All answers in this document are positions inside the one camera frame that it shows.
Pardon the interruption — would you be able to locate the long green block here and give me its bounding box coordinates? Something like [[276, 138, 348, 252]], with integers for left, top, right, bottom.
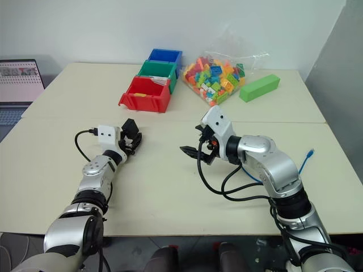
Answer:
[[239, 74, 281, 103]]

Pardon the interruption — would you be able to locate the dark rounded shape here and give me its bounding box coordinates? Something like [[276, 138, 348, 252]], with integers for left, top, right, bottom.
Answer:
[[217, 241, 252, 272], [146, 245, 179, 272]]

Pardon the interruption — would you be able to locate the blue Ethernet cable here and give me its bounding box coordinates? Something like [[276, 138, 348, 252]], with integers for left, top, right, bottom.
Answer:
[[240, 147, 315, 184]]

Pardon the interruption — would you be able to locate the clear bag of toy bricks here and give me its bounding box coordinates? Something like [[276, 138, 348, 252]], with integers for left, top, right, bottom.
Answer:
[[180, 50, 269, 108]]

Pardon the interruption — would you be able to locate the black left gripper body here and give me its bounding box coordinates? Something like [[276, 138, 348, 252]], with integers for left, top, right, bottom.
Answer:
[[117, 129, 136, 151]]

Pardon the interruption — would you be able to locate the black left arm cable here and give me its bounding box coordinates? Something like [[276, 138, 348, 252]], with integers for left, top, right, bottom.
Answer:
[[74, 127, 99, 163]]

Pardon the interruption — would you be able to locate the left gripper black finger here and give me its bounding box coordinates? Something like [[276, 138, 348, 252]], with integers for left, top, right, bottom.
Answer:
[[126, 132, 143, 155], [121, 118, 140, 137]]

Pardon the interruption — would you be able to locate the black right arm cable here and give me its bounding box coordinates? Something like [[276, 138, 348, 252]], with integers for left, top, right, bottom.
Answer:
[[196, 135, 334, 256]]

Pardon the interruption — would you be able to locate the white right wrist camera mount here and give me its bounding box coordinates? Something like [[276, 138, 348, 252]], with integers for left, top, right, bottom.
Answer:
[[200, 104, 237, 159]]

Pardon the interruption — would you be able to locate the blue plastic bin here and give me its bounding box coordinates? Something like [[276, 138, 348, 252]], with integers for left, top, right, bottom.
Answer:
[[147, 48, 183, 71]]

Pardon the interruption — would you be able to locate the open grey laptop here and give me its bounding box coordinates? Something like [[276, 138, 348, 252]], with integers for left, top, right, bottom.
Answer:
[[0, 58, 46, 127]]

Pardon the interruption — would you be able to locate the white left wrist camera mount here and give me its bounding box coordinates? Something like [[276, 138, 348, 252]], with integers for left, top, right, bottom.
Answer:
[[97, 124, 128, 164]]

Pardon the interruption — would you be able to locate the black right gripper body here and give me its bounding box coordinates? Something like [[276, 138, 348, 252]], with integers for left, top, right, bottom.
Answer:
[[198, 126, 222, 167]]

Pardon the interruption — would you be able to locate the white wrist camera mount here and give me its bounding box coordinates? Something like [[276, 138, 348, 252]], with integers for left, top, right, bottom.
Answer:
[[200, 104, 237, 159], [97, 124, 128, 164]]

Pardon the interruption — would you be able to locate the red plastic bin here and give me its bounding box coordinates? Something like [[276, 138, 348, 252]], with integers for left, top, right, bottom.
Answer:
[[118, 75, 172, 113]]

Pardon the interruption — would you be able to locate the grey padded seat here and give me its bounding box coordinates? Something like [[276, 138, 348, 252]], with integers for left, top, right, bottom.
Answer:
[[0, 232, 31, 272]]

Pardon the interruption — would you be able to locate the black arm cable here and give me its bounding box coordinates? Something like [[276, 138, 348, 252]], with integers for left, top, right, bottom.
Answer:
[[74, 127, 99, 163], [196, 135, 334, 256]]

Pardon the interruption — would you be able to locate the white paper sheet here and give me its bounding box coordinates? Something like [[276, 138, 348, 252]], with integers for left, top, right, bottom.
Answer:
[[151, 75, 171, 88]]

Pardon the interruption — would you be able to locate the green plastic bin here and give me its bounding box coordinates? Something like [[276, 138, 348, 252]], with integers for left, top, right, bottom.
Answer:
[[140, 59, 179, 94]]

